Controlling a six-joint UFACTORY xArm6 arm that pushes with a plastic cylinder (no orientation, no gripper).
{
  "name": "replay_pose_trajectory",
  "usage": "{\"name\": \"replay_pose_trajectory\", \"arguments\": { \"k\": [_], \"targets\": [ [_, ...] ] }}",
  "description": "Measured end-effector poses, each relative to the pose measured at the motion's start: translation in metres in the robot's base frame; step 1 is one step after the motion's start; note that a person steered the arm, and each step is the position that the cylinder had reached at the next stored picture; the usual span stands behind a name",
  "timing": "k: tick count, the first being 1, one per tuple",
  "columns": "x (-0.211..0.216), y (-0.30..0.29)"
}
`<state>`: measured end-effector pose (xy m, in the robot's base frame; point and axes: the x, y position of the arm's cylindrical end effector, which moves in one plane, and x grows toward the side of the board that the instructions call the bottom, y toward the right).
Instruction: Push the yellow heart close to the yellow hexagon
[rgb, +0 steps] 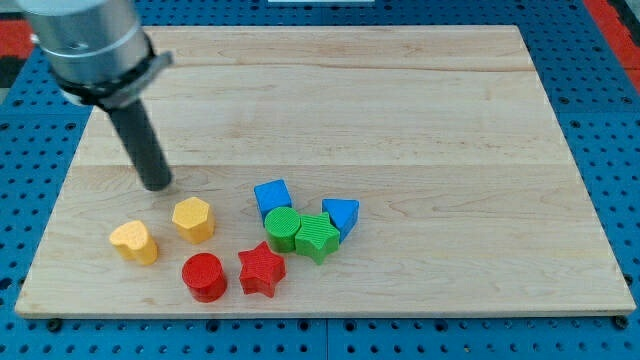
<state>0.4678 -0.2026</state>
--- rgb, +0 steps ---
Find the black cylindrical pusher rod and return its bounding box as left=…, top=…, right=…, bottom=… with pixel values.
left=107, top=100, right=172, bottom=191

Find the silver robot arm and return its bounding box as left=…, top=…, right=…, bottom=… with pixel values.
left=16, top=0, right=173, bottom=191

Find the yellow hexagon block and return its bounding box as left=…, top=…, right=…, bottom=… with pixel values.
left=172, top=197, right=216, bottom=244

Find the yellow heart block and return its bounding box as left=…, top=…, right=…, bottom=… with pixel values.
left=109, top=220, right=158, bottom=265

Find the blue cube block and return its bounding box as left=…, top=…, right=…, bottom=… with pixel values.
left=254, top=179, right=292, bottom=221

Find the red cylinder block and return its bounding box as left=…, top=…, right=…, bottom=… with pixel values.
left=181, top=253, right=228, bottom=303

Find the green cylinder block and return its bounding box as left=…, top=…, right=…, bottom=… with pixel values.
left=264, top=207, right=301, bottom=253

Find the wooden board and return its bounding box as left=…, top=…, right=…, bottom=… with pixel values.
left=15, top=26, right=636, bottom=319

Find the red star block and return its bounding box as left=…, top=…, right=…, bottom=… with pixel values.
left=238, top=241, right=286, bottom=298

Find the green star block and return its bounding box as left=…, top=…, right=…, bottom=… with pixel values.
left=295, top=212, right=340, bottom=265

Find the blue triangle block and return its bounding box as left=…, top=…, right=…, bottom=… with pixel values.
left=321, top=198, right=360, bottom=244

